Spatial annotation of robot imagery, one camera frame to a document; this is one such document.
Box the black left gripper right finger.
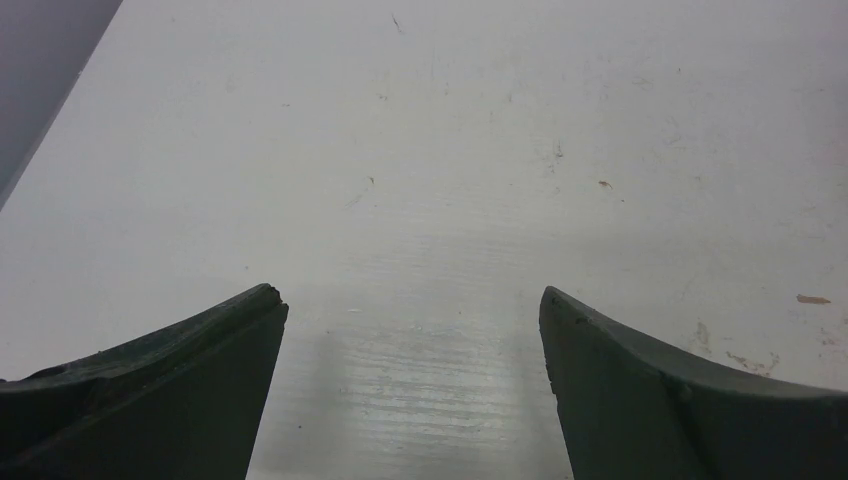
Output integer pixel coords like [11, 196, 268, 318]
[539, 287, 847, 479]

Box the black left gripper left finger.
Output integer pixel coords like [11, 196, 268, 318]
[1, 284, 289, 479]

